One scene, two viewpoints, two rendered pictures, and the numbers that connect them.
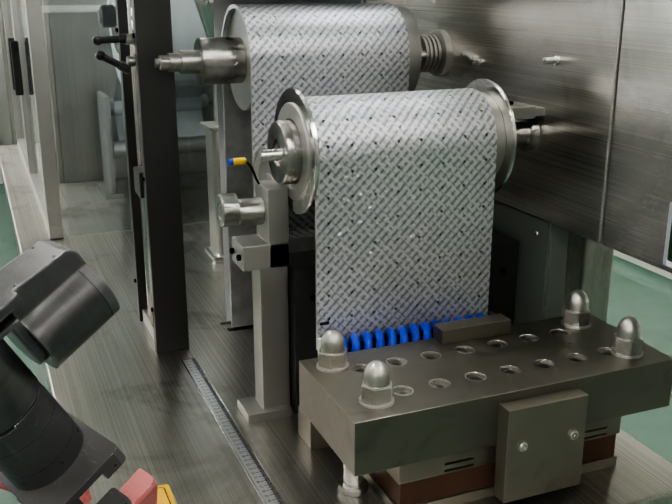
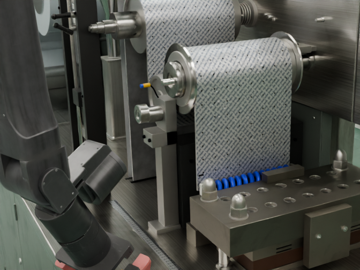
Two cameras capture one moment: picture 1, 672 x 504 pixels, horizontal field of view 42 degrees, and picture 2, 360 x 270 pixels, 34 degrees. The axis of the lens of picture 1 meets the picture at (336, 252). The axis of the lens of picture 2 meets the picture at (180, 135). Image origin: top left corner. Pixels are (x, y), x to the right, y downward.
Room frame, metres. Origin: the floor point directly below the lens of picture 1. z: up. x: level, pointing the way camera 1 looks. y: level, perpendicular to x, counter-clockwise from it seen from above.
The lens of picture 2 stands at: (-0.18, 0.11, 1.53)
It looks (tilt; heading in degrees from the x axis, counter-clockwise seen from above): 18 degrees down; 357
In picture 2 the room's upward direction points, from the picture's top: 2 degrees counter-clockwise
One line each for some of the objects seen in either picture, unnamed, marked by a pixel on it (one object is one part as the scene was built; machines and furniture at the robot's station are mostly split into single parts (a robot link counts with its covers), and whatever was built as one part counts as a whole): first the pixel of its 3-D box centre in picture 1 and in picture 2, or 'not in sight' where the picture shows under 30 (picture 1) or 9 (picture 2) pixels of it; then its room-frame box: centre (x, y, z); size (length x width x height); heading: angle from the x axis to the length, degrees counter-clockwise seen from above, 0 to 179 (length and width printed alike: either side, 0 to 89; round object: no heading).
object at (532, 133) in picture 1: (508, 135); (295, 62); (1.13, -0.22, 1.25); 0.07 x 0.04 x 0.04; 112
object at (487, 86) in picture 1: (482, 137); (282, 64); (1.12, -0.19, 1.25); 0.15 x 0.01 x 0.15; 22
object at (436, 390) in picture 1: (486, 383); (293, 203); (0.92, -0.17, 1.00); 0.40 x 0.16 x 0.06; 112
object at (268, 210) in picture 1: (260, 303); (160, 165); (1.04, 0.10, 1.05); 0.06 x 0.05 x 0.31; 112
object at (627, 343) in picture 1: (628, 334); not in sight; (0.94, -0.34, 1.05); 0.04 x 0.04 x 0.04
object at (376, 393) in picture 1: (376, 381); (238, 205); (0.81, -0.04, 1.05); 0.04 x 0.04 x 0.04
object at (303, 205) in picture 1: (294, 151); (179, 79); (1.02, 0.05, 1.25); 0.15 x 0.01 x 0.15; 22
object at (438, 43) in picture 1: (420, 53); (238, 14); (1.36, -0.13, 1.34); 0.07 x 0.07 x 0.07; 22
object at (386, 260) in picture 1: (406, 265); (244, 140); (1.01, -0.09, 1.11); 0.23 x 0.01 x 0.18; 112
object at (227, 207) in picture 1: (227, 210); (141, 113); (1.02, 0.13, 1.18); 0.04 x 0.02 x 0.04; 22
